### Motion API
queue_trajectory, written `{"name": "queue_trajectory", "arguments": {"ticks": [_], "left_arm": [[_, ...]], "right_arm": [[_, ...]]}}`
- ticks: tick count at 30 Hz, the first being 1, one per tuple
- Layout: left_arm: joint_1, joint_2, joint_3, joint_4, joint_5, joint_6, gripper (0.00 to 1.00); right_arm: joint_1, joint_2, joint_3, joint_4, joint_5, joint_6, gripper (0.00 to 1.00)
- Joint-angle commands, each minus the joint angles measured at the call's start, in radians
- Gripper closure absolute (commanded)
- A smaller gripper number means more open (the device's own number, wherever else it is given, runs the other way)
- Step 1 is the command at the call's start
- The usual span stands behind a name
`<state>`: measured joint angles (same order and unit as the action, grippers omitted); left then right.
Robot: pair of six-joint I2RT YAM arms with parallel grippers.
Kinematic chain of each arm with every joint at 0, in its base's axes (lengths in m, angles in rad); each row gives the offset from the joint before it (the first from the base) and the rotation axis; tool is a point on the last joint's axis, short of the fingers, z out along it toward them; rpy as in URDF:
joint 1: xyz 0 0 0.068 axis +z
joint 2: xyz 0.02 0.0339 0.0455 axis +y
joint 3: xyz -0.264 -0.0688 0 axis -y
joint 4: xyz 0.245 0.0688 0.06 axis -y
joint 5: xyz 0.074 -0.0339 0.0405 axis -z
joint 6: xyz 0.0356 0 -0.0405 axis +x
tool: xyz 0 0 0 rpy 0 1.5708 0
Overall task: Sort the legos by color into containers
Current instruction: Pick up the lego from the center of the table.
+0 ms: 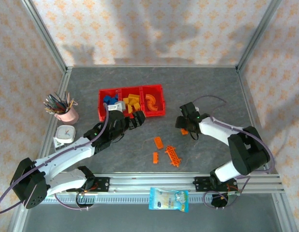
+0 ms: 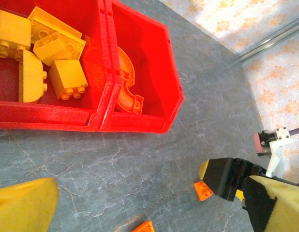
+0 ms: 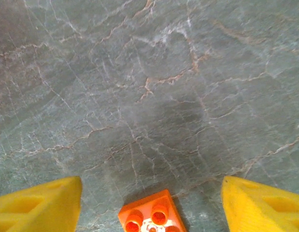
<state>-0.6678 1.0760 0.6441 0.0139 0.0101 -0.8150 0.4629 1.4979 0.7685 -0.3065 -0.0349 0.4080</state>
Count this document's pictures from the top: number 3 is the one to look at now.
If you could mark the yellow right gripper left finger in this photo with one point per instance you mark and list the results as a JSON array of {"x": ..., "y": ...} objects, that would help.
[{"x": 43, "y": 207}]

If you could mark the small orange square lego brick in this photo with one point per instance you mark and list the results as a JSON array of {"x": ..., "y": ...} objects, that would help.
[{"x": 149, "y": 212}]

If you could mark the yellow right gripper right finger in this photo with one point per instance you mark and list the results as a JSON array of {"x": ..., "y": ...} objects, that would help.
[{"x": 265, "y": 207}]

